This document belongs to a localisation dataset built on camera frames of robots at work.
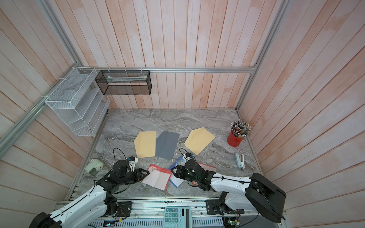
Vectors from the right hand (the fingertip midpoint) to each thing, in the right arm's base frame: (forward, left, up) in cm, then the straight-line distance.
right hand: (173, 170), depth 82 cm
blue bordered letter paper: (-5, -2, -4) cm, 6 cm away
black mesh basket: (+57, +38, +22) cm, 72 cm away
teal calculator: (-22, -3, -3) cm, 23 cm away
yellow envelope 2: (+26, -17, -6) cm, 31 cm away
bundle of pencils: (+22, -41, +11) cm, 48 cm away
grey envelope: (+21, +7, -6) cm, 23 cm away
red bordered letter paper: (-2, +9, -4) cm, 10 cm away
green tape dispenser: (+1, +48, +1) cm, 48 cm away
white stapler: (+8, -42, -3) cm, 43 cm away
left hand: (-2, +16, -3) cm, 16 cm away
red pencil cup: (+21, -40, +1) cm, 45 cm away
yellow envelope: (+21, +21, -5) cm, 30 cm away
